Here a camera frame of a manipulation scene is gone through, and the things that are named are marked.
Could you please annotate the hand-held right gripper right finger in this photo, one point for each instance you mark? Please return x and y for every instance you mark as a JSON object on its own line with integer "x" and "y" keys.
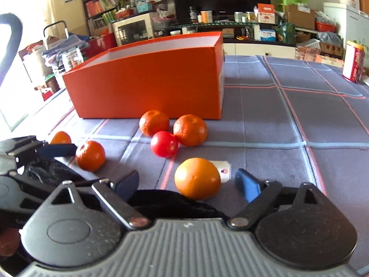
{"x": 246, "y": 183}

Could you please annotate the red tomato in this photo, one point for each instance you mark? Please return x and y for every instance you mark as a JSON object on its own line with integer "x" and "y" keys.
{"x": 164, "y": 144}

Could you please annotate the black cloth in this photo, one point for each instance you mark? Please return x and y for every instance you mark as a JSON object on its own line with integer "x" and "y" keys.
{"x": 161, "y": 205}

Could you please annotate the small tangerine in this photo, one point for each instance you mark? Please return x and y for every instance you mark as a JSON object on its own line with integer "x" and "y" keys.
{"x": 154, "y": 122}
{"x": 90, "y": 155}
{"x": 60, "y": 138}
{"x": 190, "y": 129}

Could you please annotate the folding trolley cart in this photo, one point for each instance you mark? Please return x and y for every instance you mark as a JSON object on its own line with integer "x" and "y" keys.
{"x": 62, "y": 43}

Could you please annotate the orange cardboard box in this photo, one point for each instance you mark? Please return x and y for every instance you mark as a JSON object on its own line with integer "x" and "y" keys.
{"x": 150, "y": 86}

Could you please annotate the white glass-door cabinet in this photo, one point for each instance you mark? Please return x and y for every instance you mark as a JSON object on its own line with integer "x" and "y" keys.
{"x": 132, "y": 28}

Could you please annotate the red tin can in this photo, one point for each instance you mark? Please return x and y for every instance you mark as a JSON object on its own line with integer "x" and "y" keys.
{"x": 354, "y": 62}

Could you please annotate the white television stand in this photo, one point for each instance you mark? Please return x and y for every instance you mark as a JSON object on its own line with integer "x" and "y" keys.
{"x": 250, "y": 49}

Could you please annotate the large orange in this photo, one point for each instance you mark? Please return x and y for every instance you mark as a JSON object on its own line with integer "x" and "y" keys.
{"x": 197, "y": 179}

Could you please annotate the white paper tag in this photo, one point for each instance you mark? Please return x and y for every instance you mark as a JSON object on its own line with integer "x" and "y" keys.
{"x": 222, "y": 171}

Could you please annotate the red storage box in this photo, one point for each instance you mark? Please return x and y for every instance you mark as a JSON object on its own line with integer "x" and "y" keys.
{"x": 101, "y": 46}

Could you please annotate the red and white carton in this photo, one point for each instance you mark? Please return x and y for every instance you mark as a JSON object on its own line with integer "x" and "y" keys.
{"x": 266, "y": 13}

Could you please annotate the black bookshelf with books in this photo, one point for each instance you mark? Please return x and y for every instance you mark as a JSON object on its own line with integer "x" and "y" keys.
{"x": 101, "y": 3}

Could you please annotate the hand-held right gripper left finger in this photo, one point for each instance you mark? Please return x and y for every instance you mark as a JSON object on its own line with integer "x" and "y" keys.
{"x": 126, "y": 184}

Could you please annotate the brown cardboard box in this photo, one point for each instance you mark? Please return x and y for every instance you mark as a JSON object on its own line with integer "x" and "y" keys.
{"x": 299, "y": 16}

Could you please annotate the checked grey tablecloth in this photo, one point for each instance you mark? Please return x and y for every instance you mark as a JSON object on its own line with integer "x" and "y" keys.
{"x": 259, "y": 121}

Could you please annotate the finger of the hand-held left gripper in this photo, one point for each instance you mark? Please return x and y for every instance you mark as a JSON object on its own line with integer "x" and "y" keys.
{"x": 57, "y": 149}
{"x": 34, "y": 182}

